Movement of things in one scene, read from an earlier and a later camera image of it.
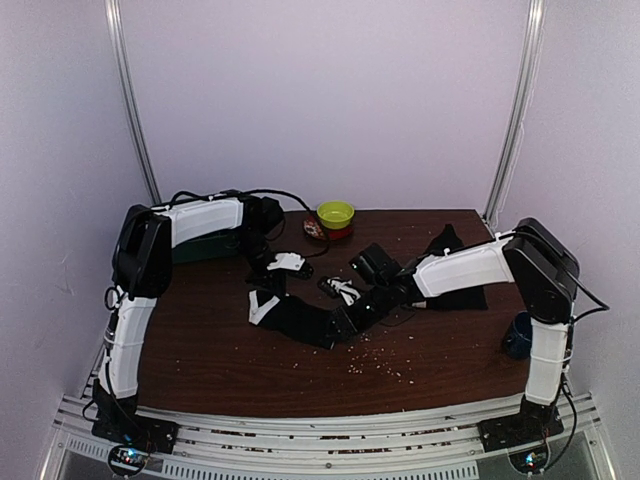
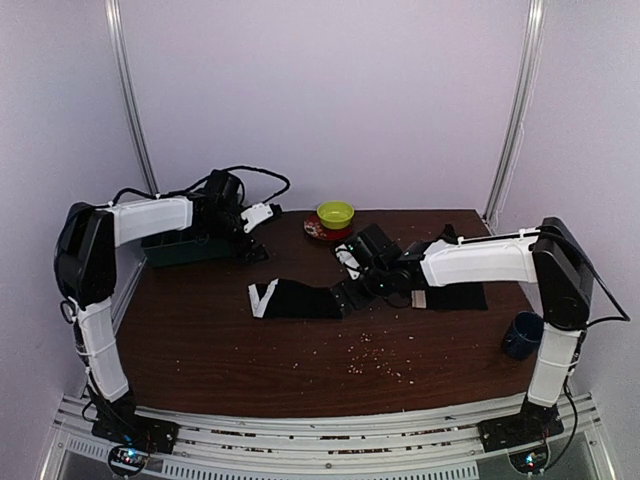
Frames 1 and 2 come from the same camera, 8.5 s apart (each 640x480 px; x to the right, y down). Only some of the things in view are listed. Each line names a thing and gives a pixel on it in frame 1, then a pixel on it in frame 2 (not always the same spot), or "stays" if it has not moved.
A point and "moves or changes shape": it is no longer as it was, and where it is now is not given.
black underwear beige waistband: [473, 299] stays
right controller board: [531, 460] stays
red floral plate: [314, 228] stays
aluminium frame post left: [114, 16] stays
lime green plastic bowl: [335, 214] stays
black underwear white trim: [294, 316] moves or changes shape
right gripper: [348, 323] -> [357, 300]
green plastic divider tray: [223, 246] stays
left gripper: [269, 280] -> [257, 250]
